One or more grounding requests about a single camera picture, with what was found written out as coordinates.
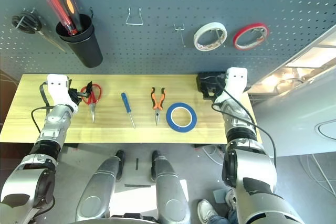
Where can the silver robot leg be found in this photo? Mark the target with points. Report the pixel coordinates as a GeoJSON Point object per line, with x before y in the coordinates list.
{"type": "Point", "coordinates": [97, 187]}
{"type": "Point", "coordinates": [168, 187]}

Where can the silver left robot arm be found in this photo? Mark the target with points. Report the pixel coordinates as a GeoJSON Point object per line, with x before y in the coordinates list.
{"type": "Point", "coordinates": [26, 176]}

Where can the aluminium profile frame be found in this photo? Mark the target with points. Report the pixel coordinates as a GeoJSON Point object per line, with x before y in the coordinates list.
{"type": "Point", "coordinates": [309, 51]}

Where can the white side table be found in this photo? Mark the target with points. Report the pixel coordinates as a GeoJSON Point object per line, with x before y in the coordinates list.
{"type": "Point", "coordinates": [288, 124]}

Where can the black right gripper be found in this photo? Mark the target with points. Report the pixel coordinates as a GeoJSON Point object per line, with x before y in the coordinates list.
{"type": "Point", "coordinates": [211, 94]}

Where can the long black floor tape strip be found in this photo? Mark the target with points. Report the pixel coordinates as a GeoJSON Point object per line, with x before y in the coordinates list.
{"type": "Point", "coordinates": [137, 185]}

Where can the short black floor tape strip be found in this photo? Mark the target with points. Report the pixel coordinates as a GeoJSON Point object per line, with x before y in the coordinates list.
{"type": "Point", "coordinates": [137, 163]}

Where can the black plastic tool case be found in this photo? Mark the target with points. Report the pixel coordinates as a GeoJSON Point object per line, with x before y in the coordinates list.
{"type": "Point", "coordinates": [207, 79]}

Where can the black cup holder hook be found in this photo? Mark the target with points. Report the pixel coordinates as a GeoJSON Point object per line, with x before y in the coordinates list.
{"type": "Point", "coordinates": [92, 12]}

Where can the blue jeans leg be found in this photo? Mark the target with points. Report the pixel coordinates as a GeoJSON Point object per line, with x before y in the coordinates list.
{"type": "Point", "coordinates": [223, 219]}

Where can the orange and black pliers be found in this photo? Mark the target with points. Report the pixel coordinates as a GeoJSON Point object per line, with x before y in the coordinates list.
{"type": "Point", "coordinates": [157, 104]}

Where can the black robot foot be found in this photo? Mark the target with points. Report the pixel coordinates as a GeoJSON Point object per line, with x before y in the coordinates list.
{"type": "Point", "coordinates": [120, 155]}
{"type": "Point", "coordinates": [155, 155]}

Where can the black right robot foot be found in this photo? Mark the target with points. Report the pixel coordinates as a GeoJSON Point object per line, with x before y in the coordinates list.
{"type": "Point", "coordinates": [155, 155]}

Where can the orange and black screwdriver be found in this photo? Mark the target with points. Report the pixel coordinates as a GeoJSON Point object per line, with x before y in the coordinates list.
{"type": "Point", "coordinates": [71, 6]}

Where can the black left robot foot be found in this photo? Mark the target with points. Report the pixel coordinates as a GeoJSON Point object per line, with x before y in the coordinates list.
{"type": "Point", "coordinates": [120, 155]}

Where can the grey foot pedal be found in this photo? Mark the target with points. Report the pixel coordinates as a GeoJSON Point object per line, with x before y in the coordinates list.
{"type": "Point", "coordinates": [220, 195]}

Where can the blue tape roll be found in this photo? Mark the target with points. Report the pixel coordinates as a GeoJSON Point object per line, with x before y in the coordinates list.
{"type": "Point", "coordinates": [168, 117]}

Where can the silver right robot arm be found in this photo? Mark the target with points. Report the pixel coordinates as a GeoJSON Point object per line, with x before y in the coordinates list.
{"type": "Point", "coordinates": [249, 171]}

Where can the white sneaker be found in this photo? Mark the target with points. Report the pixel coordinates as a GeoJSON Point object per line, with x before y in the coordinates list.
{"type": "Point", "coordinates": [230, 199]}
{"type": "Point", "coordinates": [206, 211]}

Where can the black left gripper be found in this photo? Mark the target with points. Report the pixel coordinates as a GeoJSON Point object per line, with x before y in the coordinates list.
{"type": "Point", "coordinates": [75, 95]}

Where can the silver left robot leg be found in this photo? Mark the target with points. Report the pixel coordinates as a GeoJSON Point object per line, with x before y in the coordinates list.
{"type": "Point", "coordinates": [97, 187]}

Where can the silver right robot leg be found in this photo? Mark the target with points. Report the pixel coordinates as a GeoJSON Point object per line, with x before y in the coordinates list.
{"type": "Point", "coordinates": [168, 187]}

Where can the black robot waist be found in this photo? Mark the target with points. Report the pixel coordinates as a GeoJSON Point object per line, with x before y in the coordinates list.
{"type": "Point", "coordinates": [134, 218]}

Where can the black plastic cup holder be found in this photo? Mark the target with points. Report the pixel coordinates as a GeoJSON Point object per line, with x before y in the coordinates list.
{"type": "Point", "coordinates": [86, 51]}

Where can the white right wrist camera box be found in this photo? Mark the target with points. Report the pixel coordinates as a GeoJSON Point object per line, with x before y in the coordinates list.
{"type": "Point", "coordinates": [236, 82]}

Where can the white tape roll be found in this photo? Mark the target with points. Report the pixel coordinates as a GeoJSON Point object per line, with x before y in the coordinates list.
{"type": "Point", "coordinates": [210, 26]}

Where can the red tape roll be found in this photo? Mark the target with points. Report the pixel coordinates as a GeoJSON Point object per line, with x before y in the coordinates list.
{"type": "Point", "coordinates": [249, 26]}

